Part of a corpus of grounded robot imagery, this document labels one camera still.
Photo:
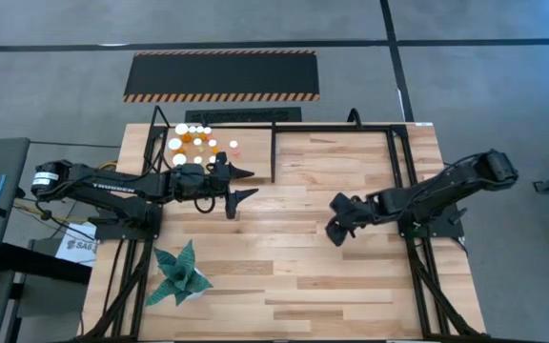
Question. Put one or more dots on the black perforated rubber mat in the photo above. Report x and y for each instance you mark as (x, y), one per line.
(236, 115)

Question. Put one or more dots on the short black floor tape strip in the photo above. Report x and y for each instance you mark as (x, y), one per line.
(398, 71)

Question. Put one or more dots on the pink medicine bottle white cap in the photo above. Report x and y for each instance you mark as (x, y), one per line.
(233, 143)
(207, 130)

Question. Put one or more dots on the raised wooden shelf board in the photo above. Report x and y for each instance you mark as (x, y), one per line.
(258, 152)

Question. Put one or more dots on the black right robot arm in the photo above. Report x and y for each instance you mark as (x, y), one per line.
(446, 186)

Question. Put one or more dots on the white paper with logo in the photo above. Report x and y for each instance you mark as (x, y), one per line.
(76, 252)

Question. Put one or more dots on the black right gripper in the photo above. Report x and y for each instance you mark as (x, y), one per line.
(351, 212)

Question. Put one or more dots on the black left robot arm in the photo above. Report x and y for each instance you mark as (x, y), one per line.
(112, 187)

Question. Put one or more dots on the green artificial plant white pot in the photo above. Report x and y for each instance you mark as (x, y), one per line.
(179, 281)

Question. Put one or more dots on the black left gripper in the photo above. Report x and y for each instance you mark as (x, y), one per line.
(193, 181)

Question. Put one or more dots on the black mat yellow striped edges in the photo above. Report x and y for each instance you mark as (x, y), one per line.
(222, 76)

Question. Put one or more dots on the long black floor tape strip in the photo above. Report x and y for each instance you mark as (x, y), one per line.
(255, 45)

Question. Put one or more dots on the black round knob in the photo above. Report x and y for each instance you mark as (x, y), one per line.
(46, 215)

